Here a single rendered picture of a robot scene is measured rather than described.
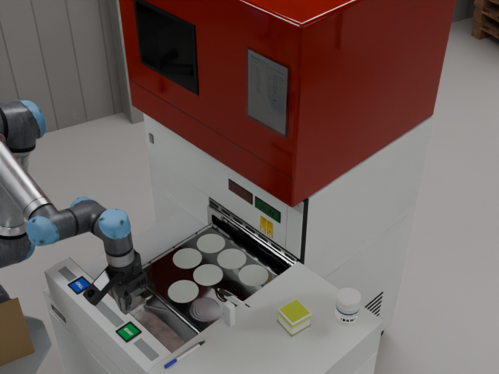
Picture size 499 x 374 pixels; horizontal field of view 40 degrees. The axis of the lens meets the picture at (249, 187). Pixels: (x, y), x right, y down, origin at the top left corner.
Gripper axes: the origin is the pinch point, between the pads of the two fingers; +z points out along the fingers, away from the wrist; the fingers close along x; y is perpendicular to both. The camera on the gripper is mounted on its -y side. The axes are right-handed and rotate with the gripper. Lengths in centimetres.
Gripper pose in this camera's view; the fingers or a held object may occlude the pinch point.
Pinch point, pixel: (122, 312)
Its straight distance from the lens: 201.8
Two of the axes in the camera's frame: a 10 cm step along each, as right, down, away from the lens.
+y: 7.3, -4.3, 5.3
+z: 0.0, 7.8, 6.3
